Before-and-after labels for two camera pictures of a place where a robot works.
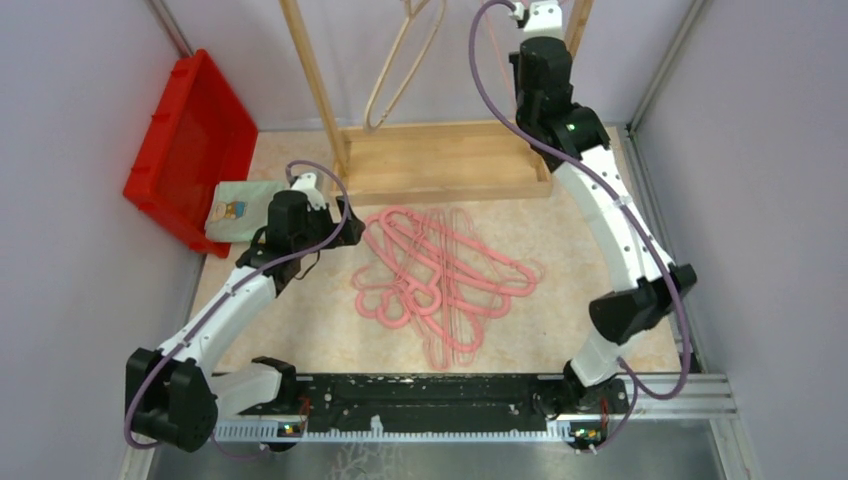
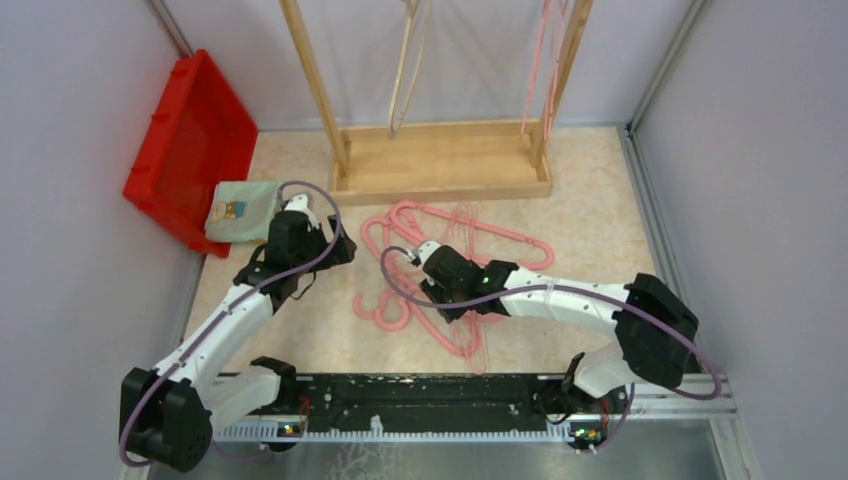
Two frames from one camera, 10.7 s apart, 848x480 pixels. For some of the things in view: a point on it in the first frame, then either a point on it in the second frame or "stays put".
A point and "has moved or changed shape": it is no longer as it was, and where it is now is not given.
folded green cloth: [239, 210] stays put
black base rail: [402, 409] stays put
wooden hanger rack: [381, 164] stays put
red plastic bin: [202, 136] stays put
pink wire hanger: [498, 57] has moved or changed shape
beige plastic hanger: [412, 12] has moved or changed shape
